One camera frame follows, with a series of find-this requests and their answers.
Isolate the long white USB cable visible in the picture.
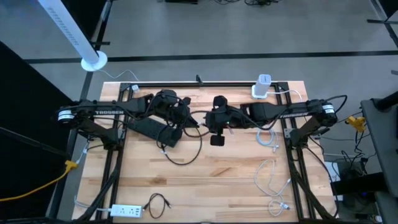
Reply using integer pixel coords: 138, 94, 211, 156
254, 159, 292, 197

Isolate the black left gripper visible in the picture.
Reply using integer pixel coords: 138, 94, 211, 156
154, 89, 200, 129

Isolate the thin white cable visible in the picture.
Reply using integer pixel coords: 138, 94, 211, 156
75, 141, 91, 165

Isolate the white flat strip cord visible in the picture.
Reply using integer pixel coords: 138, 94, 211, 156
73, 195, 113, 213

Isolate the dark grey cart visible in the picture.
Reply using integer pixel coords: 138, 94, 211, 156
360, 91, 398, 224

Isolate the thin white fan cord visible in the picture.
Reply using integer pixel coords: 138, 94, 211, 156
98, 69, 140, 82

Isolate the black aluminium table frame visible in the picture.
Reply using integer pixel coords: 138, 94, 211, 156
74, 81, 339, 223

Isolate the black power strip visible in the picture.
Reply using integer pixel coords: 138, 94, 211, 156
126, 117, 183, 148

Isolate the white tower power strip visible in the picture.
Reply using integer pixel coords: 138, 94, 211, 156
251, 73, 273, 100

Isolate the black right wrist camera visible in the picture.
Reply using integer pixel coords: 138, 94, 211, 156
210, 132, 226, 147

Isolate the yellow connector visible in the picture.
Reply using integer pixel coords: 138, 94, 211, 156
345, 115, 367, 133

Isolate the small white charging cable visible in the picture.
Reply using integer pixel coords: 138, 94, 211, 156
268, 198, 290, 217

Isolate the yellow cable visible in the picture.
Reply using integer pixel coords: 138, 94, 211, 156
0, 159, 79, 203

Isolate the black floor box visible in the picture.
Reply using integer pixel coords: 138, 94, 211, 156
330, 179, 389, 196

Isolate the short black cable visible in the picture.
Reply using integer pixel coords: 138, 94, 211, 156
142, 192, 172, 219

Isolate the white tower fan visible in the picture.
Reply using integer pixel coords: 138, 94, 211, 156
37, 0, 109, 72

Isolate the black USB cable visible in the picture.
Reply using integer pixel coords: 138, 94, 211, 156
155, 110, 213, 166

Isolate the white flat power strip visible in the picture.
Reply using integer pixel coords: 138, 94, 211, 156
110, 203, 144, 218

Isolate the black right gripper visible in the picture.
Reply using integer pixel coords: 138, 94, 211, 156
198, 95, 250, 133

